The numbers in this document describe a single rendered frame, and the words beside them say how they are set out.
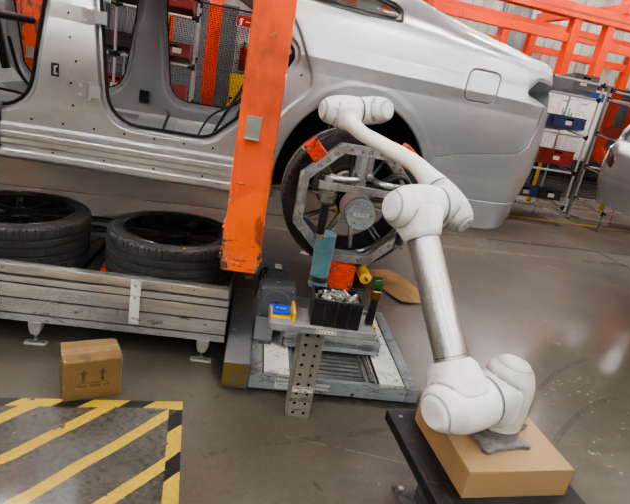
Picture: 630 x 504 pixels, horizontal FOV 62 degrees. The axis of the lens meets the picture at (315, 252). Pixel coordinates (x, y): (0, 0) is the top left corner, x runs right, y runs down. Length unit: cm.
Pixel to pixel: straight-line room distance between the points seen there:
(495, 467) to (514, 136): 178
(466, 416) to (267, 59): 144
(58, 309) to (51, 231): 37
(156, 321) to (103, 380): 37
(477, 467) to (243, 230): 126
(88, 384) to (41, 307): 49
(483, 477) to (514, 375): 31
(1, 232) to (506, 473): 223
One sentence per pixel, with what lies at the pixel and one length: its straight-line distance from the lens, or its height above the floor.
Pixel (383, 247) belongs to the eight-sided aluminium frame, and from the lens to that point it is 246.
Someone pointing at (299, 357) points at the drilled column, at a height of 29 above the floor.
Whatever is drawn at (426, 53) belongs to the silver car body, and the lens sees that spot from 276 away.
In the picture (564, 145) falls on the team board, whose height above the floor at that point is 103.
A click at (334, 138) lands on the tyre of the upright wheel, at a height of 113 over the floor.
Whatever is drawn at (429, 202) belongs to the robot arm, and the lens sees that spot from 163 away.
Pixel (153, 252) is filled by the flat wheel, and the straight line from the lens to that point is 251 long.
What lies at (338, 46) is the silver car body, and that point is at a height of 152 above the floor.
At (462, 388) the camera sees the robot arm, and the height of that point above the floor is 64.
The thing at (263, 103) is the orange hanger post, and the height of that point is 124.
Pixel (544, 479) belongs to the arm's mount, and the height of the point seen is 36.
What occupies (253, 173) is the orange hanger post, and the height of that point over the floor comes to 96.
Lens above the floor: 138
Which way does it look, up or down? 19 degrees down
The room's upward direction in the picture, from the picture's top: 11 degrees clockwise
